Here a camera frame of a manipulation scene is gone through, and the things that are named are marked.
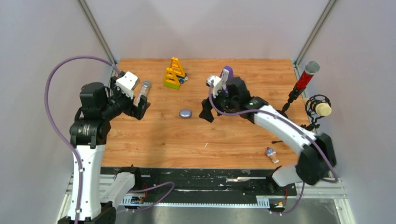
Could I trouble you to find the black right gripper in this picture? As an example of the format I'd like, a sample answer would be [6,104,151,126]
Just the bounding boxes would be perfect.
[199,85,238,123]

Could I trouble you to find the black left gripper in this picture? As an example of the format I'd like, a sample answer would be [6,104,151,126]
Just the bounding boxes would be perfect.
[100,76,150,120]

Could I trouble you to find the purple-grey earbud charging case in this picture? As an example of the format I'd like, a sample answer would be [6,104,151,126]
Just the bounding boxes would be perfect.
[179,109,192,119]

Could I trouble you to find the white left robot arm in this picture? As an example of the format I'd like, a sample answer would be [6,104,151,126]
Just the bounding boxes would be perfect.
[59,72,150,224]

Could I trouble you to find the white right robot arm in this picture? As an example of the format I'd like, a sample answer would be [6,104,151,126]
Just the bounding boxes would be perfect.
[199,75,337,195]

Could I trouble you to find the silver glitter microphone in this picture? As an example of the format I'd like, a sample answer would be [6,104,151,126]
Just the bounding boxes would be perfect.
[134,80,151,106]

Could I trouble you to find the purple metronome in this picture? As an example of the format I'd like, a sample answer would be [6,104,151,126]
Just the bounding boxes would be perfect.
[220,66,233,93]

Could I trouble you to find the yellow toy block tower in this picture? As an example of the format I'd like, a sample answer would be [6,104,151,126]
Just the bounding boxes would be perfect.
[163,68,181,90]

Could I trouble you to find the yellow toy block on car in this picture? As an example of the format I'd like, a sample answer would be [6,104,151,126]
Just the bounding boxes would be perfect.
[170,57,188,84]

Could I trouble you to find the small toy figure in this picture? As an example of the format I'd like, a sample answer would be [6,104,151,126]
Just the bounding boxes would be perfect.
[265,147,279,164]

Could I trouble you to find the red microphone on stand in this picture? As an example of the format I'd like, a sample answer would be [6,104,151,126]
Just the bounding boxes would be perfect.
[278,61,320,118]

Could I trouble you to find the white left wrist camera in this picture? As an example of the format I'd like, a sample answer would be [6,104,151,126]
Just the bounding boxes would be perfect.
[116,71,140,99]

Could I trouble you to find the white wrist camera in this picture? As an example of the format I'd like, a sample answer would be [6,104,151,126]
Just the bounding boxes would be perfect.
[206,75,222,97]
[116,71,140,99]

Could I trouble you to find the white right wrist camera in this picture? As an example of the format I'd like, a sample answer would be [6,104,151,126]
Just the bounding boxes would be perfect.
[206,75,222,97]

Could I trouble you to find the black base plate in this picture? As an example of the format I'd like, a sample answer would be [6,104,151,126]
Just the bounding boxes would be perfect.
[100,166,330,205]

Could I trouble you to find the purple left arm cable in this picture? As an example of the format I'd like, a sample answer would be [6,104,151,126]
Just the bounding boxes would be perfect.
[44,56,175,224]

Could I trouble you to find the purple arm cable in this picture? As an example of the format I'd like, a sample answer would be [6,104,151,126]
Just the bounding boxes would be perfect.
[208,86,339,216]
[44,56,175,224]

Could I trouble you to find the beige microphone in shock mount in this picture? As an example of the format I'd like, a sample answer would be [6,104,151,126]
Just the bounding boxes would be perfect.
[301,94,332,131]

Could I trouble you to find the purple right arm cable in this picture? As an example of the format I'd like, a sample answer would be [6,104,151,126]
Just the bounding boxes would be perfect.
[208,86,339,216]

